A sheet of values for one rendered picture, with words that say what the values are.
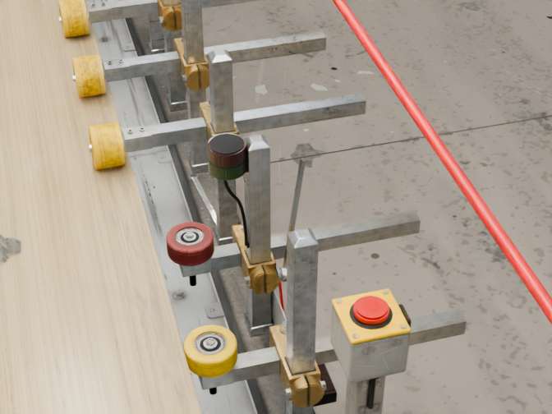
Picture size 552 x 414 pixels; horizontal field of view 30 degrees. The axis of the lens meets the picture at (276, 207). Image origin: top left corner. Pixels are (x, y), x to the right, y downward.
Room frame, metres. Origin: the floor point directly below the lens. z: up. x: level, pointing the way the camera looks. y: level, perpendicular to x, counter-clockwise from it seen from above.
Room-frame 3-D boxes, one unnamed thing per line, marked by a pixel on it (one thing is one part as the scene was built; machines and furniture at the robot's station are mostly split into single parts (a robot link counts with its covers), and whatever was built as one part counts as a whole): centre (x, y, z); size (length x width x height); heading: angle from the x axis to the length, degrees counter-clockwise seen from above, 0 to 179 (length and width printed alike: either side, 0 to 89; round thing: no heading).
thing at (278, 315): (1.29, 0.00, 0.75); 0.26 x 0.01 x 0.10; 15
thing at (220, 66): (1.55, 0.10, 0.89); 0.04 x 0.04 x 0.48; 15
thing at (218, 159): (1.30, 0.08, 1.10); 0.06 x 0.06 x 0.02
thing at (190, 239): (1.32, 0.15, 0.85); 0.08 x 0.08 x 0.11
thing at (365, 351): (0.82, -0.11, 1.18); 0.07 x 0.07 x 0.08; 15
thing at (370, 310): (0.82, -0.11, 1.22); 0.04 x 0.04 x 0.02
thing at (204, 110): (1.57, 0.10, 0.95); 0.14 x 0.06 x 0.05; 15
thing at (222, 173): (1.30, 0.08, 1.08); 0.06 x 0.06 x 0.02
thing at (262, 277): (1.33, 0.04, 0.85); 0.14 x 0.06 x 0.05; 15
